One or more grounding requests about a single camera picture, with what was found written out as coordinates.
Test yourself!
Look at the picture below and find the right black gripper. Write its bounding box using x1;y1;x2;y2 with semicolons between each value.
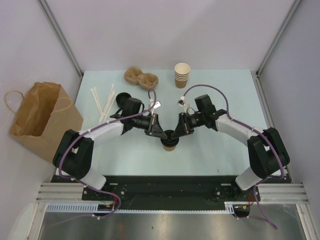
171;111;205;139

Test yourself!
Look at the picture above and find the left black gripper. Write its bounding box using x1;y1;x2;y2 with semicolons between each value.
132;113;167;139

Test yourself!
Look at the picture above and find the black coffee cup lid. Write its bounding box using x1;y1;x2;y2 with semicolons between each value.
160;129;180;148

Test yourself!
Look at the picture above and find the brown pulp cup carrier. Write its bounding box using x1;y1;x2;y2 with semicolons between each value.
123;66;159;90

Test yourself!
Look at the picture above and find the single brown paper cup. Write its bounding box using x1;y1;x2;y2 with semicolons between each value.
163;145;176;152

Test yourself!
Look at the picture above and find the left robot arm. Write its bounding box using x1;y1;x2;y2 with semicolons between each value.
52;97;167;200

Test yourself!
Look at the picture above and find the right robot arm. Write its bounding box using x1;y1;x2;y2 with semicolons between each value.
171;94;290;201

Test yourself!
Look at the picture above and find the stack of black lids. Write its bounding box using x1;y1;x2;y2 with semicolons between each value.
115;92;132;109

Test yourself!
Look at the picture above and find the white wrapped straw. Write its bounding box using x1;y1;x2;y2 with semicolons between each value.
90;87;103;117
99;84;116;123
102;84;115;120
90;87;105;123

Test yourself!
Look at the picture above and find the stack of paper cups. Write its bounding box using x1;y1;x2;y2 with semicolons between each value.
174;62;191;89

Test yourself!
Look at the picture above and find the brown paper bag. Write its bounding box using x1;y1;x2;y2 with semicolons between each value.
9;82;83;164

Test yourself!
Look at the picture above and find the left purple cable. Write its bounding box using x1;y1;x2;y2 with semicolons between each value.
49;88;157;221

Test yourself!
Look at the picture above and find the purple cable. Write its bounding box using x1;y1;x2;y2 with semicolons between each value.
49;88;157;221
182;84;287;230

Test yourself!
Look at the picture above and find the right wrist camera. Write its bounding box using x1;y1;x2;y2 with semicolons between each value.
177;96;187;108

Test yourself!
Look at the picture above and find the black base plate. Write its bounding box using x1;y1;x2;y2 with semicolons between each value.
51;174;292;210

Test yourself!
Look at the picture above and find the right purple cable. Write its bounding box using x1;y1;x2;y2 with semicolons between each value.
182;84;287;230

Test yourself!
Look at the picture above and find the aluminium frame rail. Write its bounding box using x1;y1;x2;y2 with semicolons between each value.
36;183;309;204

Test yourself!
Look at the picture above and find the white cable duct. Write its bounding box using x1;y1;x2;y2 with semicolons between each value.
46;202;235;214

